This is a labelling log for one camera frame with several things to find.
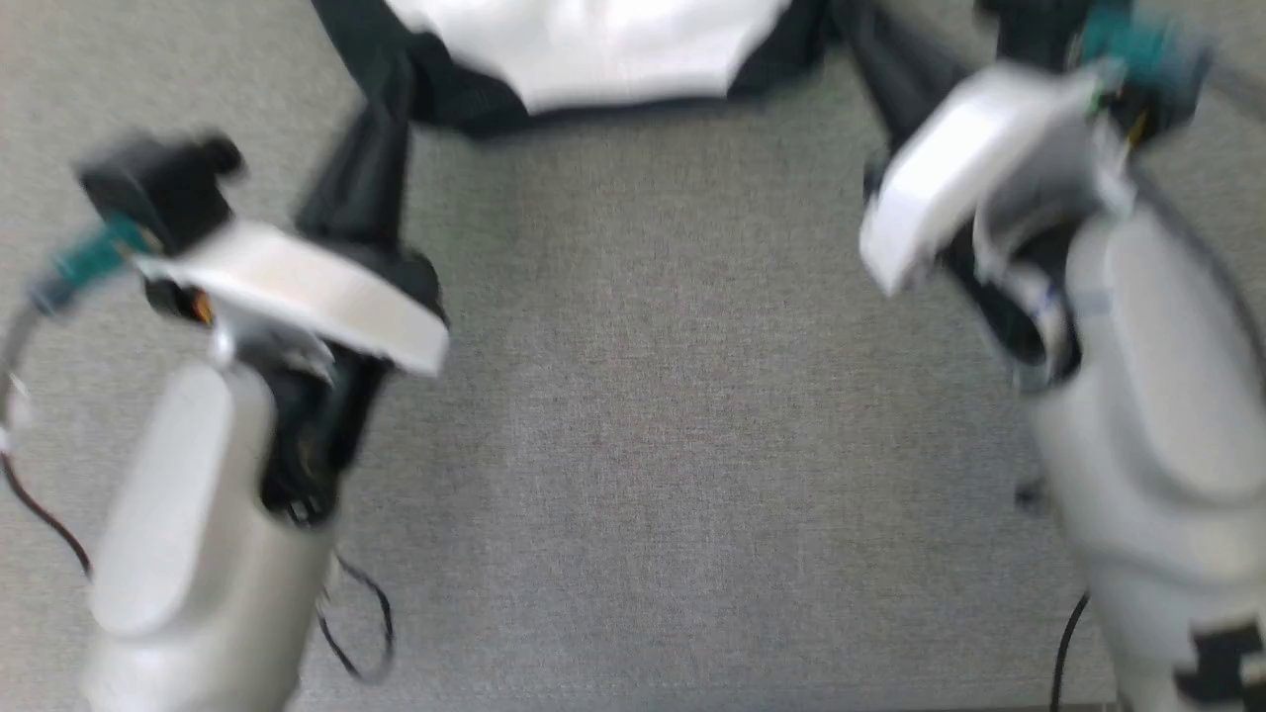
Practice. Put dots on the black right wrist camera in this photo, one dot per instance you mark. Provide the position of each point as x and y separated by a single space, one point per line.
1039 30

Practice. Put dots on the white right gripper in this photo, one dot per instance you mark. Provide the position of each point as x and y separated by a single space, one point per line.
949 158

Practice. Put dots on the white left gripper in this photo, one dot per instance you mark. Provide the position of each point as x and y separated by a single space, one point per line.
316 297

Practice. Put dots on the white and black shirt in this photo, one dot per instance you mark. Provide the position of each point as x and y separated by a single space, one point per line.
593 49

